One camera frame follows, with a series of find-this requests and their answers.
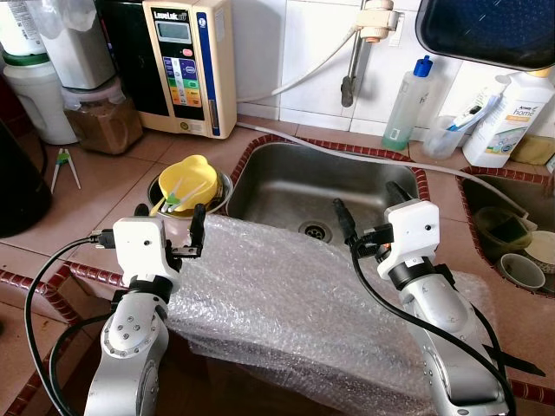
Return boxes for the clear bottle with blue cap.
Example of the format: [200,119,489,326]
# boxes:
[382,55,434,153]

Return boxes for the small sink with dishes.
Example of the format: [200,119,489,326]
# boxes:
[457,169,555,300]

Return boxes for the large stainless steel sink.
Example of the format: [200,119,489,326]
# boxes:
[225,141,430,248]

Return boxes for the grey ceramic bowl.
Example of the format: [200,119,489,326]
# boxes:
[498,252,548,292]

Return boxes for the beige wall faucet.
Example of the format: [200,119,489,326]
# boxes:
[341,0,402,109]

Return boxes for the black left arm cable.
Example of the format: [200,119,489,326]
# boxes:
[23,231,114,416]
[49,312,115,416]

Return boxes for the clear bubble wrap sheet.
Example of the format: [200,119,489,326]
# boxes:
[165,214,524,410]

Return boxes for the white grey appliance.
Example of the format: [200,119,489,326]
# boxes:
[24,0,118,91]

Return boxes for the beige ceramic bowl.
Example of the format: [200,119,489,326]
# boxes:
[524,230,555,275]

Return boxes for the yellow sponge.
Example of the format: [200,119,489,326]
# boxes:
[508,134,555,166]

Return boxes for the grey counter hose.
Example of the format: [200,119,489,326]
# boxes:
[234,120,555,185]

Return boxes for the black kettle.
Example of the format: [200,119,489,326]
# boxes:
[0,120,53,239]

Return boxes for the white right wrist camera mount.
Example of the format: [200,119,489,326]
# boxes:
[379,198,441,276]

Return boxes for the green plastic container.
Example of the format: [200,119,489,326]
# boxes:
[473,205,535,253]

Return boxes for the jar of brown powder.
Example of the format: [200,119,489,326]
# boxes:
[62,76,145,156]

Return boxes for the black tray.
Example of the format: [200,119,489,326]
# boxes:
[415,0,555,73]

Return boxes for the white detergent bottle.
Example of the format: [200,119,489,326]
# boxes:
[462,68,555,169]

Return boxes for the stainless steel bowl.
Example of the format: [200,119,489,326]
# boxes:
[146,169,233,219]

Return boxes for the white faucet hose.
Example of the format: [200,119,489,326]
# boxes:
[236,26,363,105]

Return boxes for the green white tongs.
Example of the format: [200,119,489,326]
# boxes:
[49,147,82,194]

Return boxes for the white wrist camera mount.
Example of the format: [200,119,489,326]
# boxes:
[112,216,184,289]
[379,198,441,276]

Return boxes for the beige water ionizer machine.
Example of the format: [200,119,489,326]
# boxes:
[95,0,238,140]

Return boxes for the white container with green ring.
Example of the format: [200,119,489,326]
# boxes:
[0,52,79,146]

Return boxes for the clear plastic cup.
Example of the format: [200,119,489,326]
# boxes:
[421,113,466,160]

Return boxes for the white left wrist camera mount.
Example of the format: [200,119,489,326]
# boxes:
[112,216,184,289]

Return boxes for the white blue toothbrush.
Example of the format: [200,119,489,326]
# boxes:
[445,94,502,133]

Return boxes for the white labelled bottle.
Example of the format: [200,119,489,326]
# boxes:
[0,0,46,58]

